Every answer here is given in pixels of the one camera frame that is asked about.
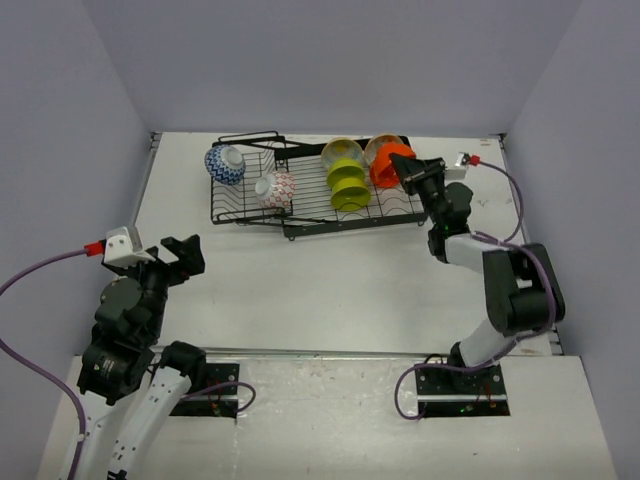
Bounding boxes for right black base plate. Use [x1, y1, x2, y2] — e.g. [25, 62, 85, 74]
[414, 365, 510, 419]

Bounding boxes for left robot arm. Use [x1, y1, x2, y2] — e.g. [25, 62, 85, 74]
[66, 227, 208, 479]

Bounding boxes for red pattern white bowl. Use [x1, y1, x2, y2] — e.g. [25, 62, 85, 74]
[254, 171, 296, 209]

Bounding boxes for lime green bowl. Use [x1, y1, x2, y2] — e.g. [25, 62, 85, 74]
[326, 157, 365, 188]
[330, 178, 371, 211]

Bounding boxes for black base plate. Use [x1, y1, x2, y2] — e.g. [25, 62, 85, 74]
[414, 365, 510, 419]
[170, 363, 240, 419]

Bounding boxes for yellow sun pattern bowl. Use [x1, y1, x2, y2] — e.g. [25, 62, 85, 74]
[320, 137, 364, 171]

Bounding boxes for blue zigzag pattern bowl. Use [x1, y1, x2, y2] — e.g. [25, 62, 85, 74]
[204, 145, 246, 186]

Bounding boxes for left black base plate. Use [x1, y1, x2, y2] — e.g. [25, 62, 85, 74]
[170, 363, 240, 419]

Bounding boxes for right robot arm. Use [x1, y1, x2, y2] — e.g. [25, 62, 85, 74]
[390, 153, 566, 393]

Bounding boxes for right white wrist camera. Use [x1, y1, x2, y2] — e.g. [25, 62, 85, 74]
[444, 152, 471, 181]

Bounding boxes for black wire dish rack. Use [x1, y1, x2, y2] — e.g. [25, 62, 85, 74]
[210, 131, 427, 240]

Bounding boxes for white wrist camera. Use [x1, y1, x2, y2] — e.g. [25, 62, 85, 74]
[103, 226, 156, 268]
[444, 152, 471, 181]

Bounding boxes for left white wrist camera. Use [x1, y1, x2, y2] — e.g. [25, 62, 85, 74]
[103, 226, 156, 268]

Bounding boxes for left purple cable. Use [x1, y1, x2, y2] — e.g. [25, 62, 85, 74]
[0, 241, 107, 480]

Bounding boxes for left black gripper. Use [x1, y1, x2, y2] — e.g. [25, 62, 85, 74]
[104, 233, 204, 339]

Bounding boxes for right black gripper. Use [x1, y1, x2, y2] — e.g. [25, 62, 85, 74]
[389, 154, 448, 229]

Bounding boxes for floral orange green bowl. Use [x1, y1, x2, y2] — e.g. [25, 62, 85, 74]
[363, 133, 403, 166]

